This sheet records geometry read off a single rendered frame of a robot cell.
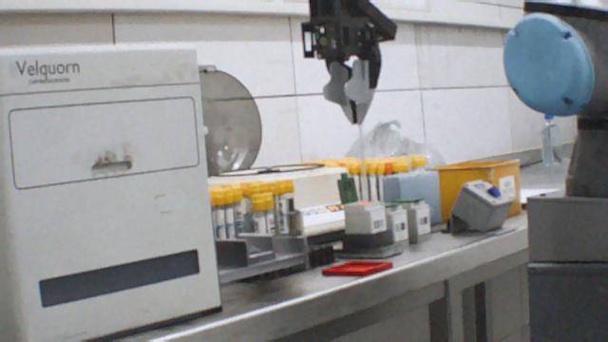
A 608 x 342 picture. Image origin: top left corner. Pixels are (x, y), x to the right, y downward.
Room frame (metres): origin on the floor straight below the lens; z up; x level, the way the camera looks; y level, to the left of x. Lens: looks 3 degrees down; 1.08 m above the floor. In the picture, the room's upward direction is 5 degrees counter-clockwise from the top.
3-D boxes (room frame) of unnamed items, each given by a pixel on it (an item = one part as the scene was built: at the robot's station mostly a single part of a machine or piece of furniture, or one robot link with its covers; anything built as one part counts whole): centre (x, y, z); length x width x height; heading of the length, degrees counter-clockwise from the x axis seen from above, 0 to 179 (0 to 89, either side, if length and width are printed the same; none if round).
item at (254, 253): (1.16, 0.09, 0.92); 0.21 x 0.07 x 0.05; 140
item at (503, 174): (1.74, -0.31, 0.93); 0.13 x 0.13 x 0.10; 55
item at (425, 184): (1.63, -0.18, 0.92); 0.10 x 0.07 x 0.10; 132
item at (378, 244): (1.42, -0.08, 0.89); 0.09 x 0.05 x 0.04; 51
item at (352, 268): (1.28, -0.06, 0.88); 0.07 x 0.07 x 0.01; 50
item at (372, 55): (1.40, -0.10, 1.16); 0.05 x 0.02 x 0.09; 51
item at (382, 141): (2.24, -0.17, 0.97); 0.26 x 0.17 x 0.19; 154
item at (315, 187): (1.73, 0.05, 0.94); 0.30 x 0.24 x 0.12; 41
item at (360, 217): (1.42, -0.08, 0.92); 0.05 x 0.04 x 0.06; 51
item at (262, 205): (1.35, 0.05, 0.93); 0.17 x 0.09 x 0.11; 141
